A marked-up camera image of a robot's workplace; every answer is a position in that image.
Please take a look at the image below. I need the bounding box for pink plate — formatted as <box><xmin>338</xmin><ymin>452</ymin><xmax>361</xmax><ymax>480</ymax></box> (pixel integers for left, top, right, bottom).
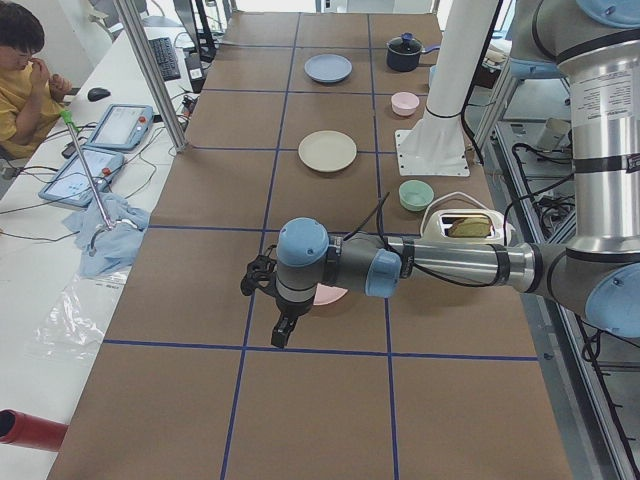
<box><xmin>313</xmin><ymin>284</ymin><xmax>348</xmax><ymax>306</ymax></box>

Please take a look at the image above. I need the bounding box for blue plate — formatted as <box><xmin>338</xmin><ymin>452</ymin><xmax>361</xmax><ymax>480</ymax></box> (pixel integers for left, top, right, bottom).
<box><xmin>304</xmin><ymin>54</ymin><xmax>352</xmax><ymax>84</ymax></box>

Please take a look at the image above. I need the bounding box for beige plate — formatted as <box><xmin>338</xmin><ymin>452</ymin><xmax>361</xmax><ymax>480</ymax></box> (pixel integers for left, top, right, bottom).
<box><xmin>298</xmin><ymin>130</ymin><xmax>357</xmax><ymax>173</ymax></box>

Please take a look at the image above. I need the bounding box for green bowl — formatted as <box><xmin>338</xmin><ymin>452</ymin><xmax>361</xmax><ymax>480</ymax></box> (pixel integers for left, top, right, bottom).
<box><xmin>398</xmin><ymin>179</ymin><xmax>435</xmax><ymax>212</ymax></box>

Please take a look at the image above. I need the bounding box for blue cloth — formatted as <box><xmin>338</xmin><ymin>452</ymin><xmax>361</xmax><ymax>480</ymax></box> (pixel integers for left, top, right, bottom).
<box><xmin>63</xmin><ymin>193</ymin><xmax>150</xmax><ymax>277</ymax></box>

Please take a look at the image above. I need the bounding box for cream toaster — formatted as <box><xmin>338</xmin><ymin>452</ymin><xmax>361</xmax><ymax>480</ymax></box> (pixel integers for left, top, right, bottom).
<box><xmin>419</xmin><ymin>191</ymin><xmax>513</xmax><ymax>246</ymax></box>

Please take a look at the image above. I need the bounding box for clear plastic bag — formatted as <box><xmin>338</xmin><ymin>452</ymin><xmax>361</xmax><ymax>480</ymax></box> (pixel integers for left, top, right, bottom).
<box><xmin>27</xmin><ymin>268</ymin><xmax>130</xmax><ymax>365</ymax></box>

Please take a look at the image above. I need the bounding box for toast slice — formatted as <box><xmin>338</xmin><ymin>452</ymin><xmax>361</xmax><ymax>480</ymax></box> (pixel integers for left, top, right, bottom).
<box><xmin>447</xmin><ymin>216</ymin><xmax>492</xmax><ymax>238</ymax></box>

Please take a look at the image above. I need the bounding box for lower teach pendant tablet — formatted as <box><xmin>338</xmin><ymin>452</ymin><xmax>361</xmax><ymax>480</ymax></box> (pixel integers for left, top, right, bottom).
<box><xmin>38</xmin><ymin>147</ymin><xmax>125</xmax><ymax>208</ymax></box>

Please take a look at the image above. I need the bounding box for teach pendant tablet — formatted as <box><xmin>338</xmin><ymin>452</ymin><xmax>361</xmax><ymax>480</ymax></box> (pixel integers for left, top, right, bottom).
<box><xmin>38</xmin><ymin>147</ymin><xmax>125</xmax><ymax>208</ymax></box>
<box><xmin>86</xmin><ymin>104</ymin><xmax>154</xmax><ymax>152</ymax></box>

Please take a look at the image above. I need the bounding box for pink bowl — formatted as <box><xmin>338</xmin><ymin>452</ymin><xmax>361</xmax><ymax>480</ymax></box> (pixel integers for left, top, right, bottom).
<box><xmin>391</xmin><ymin>92</ymin><xmax>420</xmax><ymax>117</ymax></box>

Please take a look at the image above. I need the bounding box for upper teach pendant tablet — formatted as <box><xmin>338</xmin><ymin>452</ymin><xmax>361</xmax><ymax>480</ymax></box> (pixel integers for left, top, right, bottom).
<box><xmin>86</xmin><ymin>104</ymin><xmax>154</xmax><ymax>152</ymax></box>

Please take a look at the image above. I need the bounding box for red cylinder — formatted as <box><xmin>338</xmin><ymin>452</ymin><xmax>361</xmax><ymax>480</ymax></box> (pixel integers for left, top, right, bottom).
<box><xmin>1</xmin><ymin>409</ymin><xmax>68</xmax><ymax>452</ymax></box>

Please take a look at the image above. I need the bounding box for black keyboard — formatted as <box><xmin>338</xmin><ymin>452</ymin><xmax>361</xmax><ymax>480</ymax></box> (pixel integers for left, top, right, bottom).
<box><xmin>149</xmin><ymin>37</ymin><xmax>181</xmax><ymax>81</ymax></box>

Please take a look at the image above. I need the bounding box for black computer mouse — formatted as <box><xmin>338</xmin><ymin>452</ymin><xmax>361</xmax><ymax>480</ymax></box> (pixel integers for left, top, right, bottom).
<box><xmin>87</xmin><ymin>87</ymin><xmax>111</xmax><ymax>102</ymax></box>

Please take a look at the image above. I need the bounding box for dark blue pot with lid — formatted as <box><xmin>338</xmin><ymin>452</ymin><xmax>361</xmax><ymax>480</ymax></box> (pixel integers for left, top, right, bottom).
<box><xmin>386</xmin><ymin>32</ymin><xmax>440</xmax><ymax>73</ymax></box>

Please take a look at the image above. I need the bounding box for grabber stick green tip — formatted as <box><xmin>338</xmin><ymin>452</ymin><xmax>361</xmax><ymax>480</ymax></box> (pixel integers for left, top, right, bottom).
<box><xmin>61</xmin><ymin>110</ymin><xmax>143</xmax><ymax>257</ymax></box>

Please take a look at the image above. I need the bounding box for person in yellow shirt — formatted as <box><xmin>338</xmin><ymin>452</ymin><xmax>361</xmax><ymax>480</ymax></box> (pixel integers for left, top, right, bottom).
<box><xmin>1</xmin><ymin>1</ymin><xmax>72</xmax><ymax>159</ymax></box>

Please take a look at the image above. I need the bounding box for white pedestal column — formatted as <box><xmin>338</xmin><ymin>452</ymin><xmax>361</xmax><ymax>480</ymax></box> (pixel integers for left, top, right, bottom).
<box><xmin>396</xmin><ymin>0</ymin><xmax>501</xmax><ymax>177</ymax></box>

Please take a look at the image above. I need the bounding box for aluminium frame post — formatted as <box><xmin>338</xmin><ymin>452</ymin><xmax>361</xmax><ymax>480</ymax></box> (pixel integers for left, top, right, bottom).
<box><xmin>114</xmin><ymin>0</ymin><xmax>187</xmax><ymax>153</ymax></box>

